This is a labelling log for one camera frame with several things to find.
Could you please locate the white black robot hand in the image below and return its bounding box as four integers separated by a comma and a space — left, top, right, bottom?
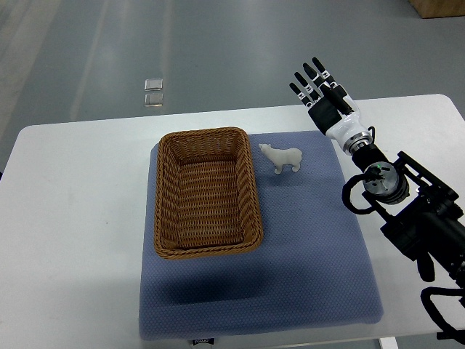
289, 57, 373, 156

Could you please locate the white bear figurine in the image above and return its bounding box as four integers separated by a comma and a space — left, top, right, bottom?
259, 144, 302, 175

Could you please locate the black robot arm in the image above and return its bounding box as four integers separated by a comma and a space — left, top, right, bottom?
341, 127, 464, 344

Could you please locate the brown wicker basket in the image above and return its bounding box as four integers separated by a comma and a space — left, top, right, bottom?
154, 127, 264, 260

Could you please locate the brown cardboard box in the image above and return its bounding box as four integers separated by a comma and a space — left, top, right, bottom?
409, 0, 464, 19

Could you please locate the blue fabric mat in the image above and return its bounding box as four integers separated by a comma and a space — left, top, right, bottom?
139, 131, 383, 340

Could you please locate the upper clear floor tile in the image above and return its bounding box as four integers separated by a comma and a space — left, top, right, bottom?
144, 78, 163, 91

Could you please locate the clear floor tile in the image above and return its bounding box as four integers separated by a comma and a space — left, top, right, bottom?
144, 78, 163, 91
144, 92, 163, 107

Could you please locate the lower clear floor tile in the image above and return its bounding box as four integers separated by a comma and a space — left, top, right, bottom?
144, 92, 163, 107

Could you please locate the white table leg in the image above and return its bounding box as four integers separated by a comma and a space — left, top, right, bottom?
379, 337, 399, 349

